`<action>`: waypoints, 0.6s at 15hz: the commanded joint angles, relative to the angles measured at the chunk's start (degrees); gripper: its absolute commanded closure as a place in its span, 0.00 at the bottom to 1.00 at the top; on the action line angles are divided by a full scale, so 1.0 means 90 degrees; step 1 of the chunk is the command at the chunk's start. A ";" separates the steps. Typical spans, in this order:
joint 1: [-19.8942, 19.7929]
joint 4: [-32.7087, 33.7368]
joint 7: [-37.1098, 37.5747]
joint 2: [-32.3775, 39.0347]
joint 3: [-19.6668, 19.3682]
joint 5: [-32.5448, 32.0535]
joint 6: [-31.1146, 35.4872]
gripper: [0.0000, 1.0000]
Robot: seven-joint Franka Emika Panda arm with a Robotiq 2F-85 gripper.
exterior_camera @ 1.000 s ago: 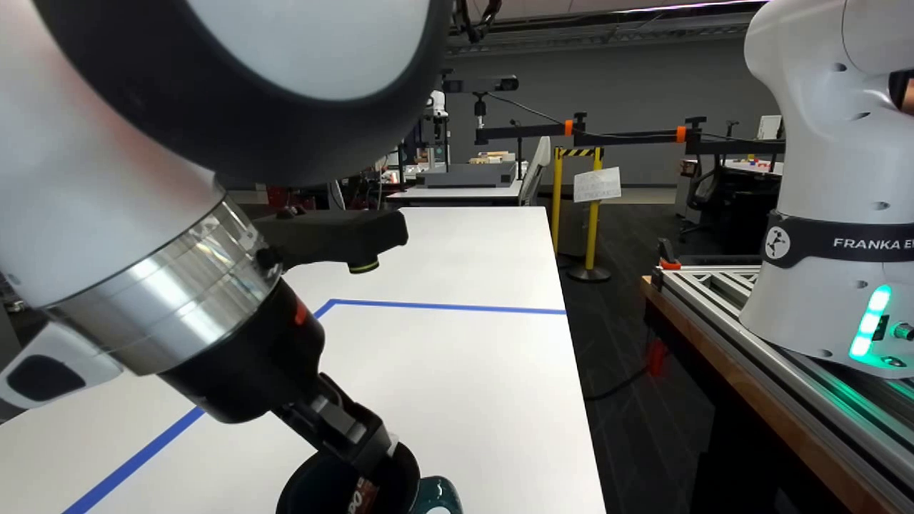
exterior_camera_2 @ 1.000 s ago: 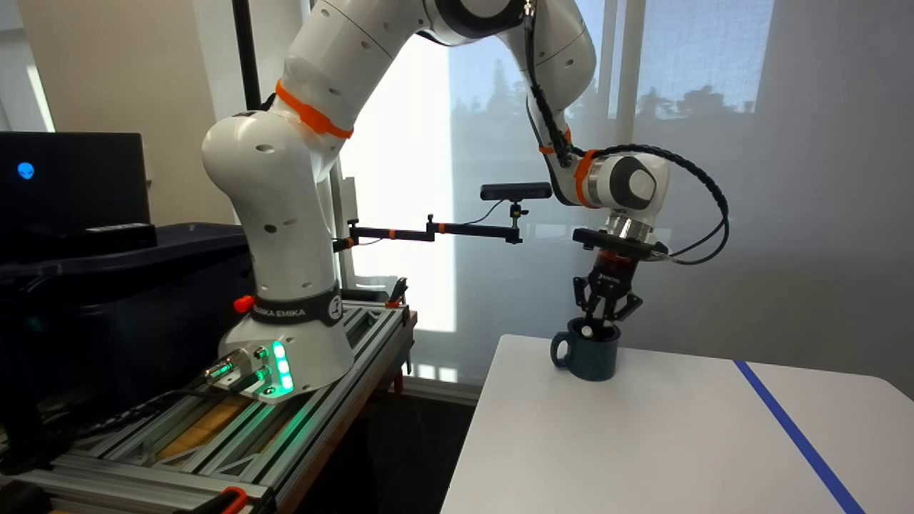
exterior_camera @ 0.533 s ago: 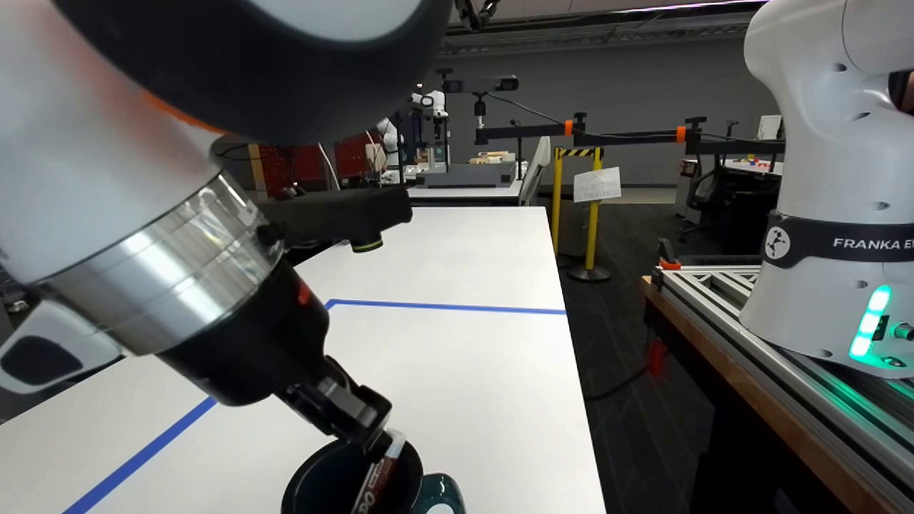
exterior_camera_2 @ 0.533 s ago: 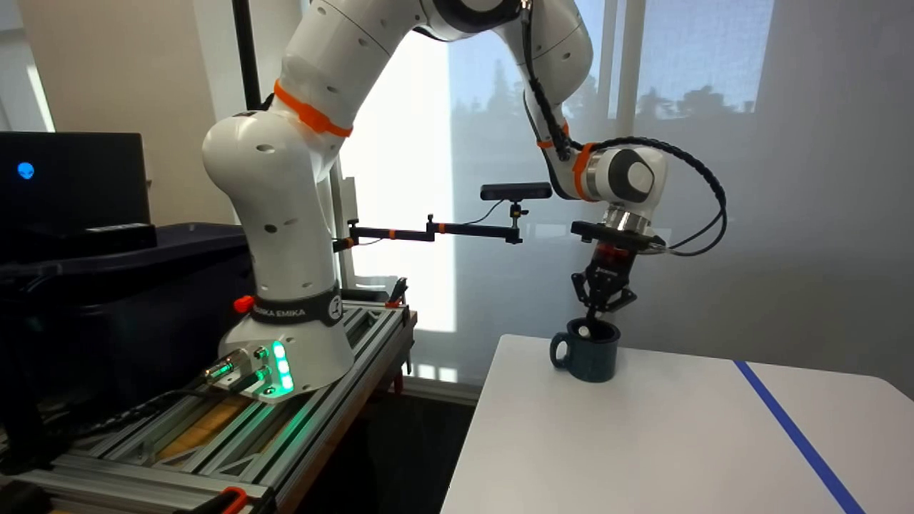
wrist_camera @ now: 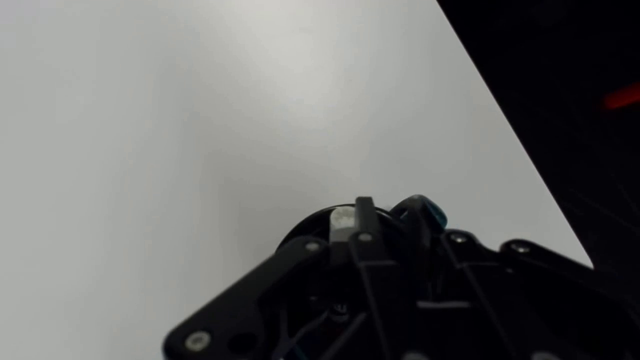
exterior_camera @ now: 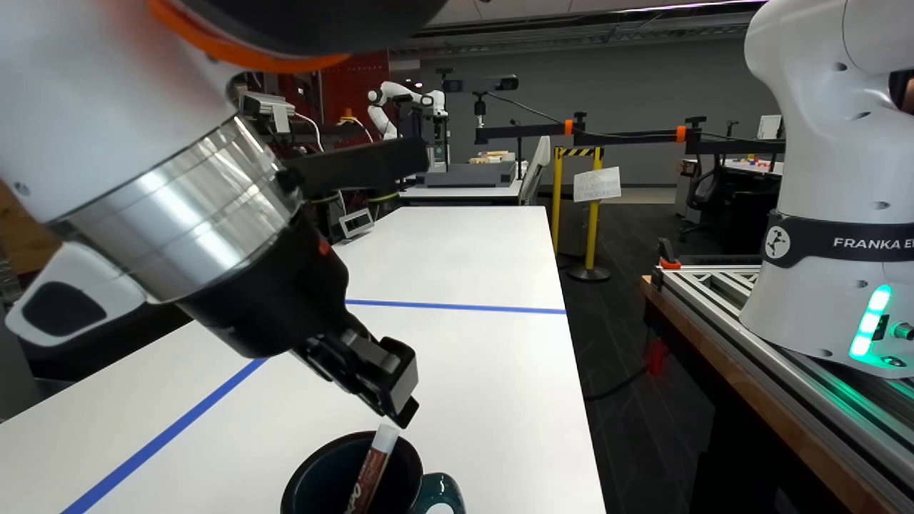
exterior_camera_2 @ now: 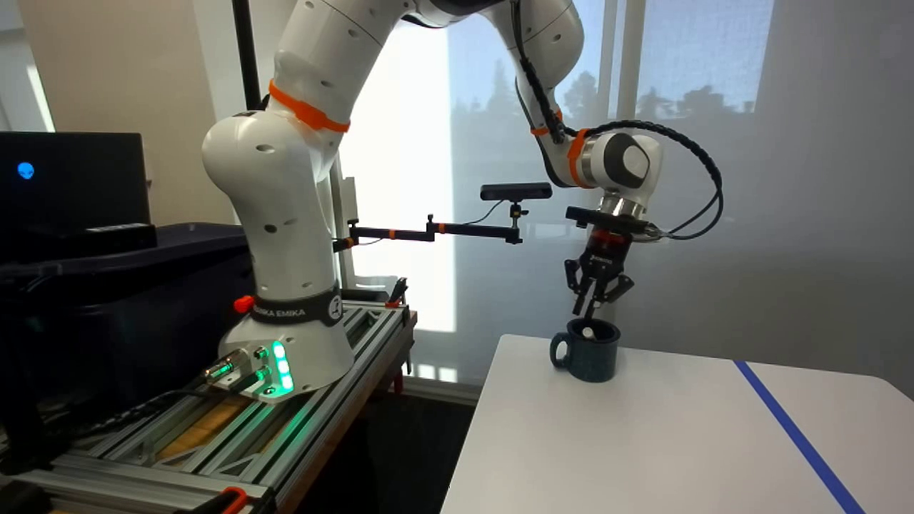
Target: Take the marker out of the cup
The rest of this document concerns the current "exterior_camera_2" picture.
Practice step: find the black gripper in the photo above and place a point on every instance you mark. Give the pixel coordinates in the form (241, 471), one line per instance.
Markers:
(608, 254)

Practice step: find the red and white marker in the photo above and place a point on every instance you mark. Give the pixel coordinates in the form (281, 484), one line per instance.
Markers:
(592, 333)

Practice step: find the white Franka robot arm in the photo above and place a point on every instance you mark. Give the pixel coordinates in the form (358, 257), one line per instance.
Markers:
(288, 190)

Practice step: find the dark teal ceramic mug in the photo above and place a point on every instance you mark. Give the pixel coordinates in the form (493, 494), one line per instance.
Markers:
(590, 354)

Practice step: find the blue tape line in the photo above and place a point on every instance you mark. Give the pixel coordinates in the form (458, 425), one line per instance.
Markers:
(802, 437)

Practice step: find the red round knob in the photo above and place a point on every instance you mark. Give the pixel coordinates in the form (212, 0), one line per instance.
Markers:
(243, 304)

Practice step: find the black vertical pole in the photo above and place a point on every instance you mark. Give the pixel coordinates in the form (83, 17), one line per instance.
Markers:
(248, 53)

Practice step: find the black side desk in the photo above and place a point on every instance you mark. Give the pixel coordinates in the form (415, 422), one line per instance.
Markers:
(116, 304)

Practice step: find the black computer monitor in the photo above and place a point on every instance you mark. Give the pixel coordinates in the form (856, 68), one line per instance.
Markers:
(72, 187)

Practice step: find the black exterior camera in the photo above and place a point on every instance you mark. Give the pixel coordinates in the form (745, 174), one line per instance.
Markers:
(516, 191)

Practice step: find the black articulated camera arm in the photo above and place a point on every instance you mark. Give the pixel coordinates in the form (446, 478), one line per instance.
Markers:
(429, 230)

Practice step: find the white vertical mounting post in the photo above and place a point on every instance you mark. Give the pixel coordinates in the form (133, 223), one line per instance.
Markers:
(349, 204)

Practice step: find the orange frame corner clamp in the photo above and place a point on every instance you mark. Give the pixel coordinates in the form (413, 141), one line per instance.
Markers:
(235, 501)

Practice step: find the aluminium extrusion robot frame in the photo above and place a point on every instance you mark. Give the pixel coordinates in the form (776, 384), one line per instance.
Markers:
(189, 447)

